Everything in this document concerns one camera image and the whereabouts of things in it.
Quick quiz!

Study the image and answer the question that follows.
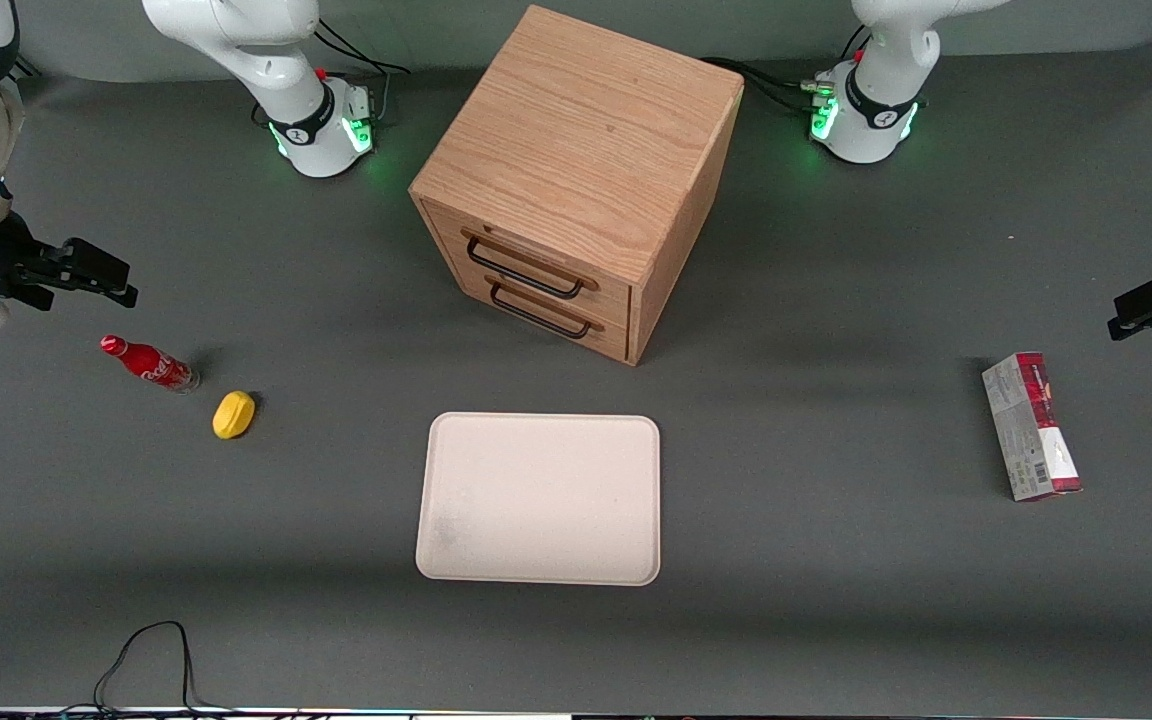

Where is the red coke bottle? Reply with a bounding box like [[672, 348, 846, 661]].
[[100, 335, 202, 394]]

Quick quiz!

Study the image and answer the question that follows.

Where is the beige rectangular tray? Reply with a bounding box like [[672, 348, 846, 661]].
[[415, 411, 662, 587]]

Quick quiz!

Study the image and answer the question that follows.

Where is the red and white carton box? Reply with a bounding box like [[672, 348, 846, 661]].
[[981, 351, 1083, 502]]

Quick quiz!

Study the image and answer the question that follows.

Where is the yellow plastic lemon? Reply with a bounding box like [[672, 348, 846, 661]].
[[212, 390, 257, 441]]

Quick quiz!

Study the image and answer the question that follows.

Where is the wooden drawer cabinet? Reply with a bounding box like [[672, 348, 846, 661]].
[[408, 4, 746, 367]]

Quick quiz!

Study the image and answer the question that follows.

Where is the thin black looped cable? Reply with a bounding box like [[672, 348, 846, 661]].
[[56, 620, 237, 717]]

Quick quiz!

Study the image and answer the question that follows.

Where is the black right arm base cable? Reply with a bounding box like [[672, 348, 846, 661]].
[[314, 18, 413, 129]]

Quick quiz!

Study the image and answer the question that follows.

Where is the black arm base cable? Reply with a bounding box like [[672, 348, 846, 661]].
[[700, 56, 837, 113], [314, 18, 413, 129]]

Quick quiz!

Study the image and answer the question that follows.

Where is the wide black drawer handle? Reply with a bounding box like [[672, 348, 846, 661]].
[[462, 231, 599, 300]]

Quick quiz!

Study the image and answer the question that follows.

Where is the narrow black drawer handle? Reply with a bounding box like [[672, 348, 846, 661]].
[[486, 279, 604, 340]]

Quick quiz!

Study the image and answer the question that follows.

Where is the black left arm base cable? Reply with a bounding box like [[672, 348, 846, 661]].
[[700, 56, 837, 113]]

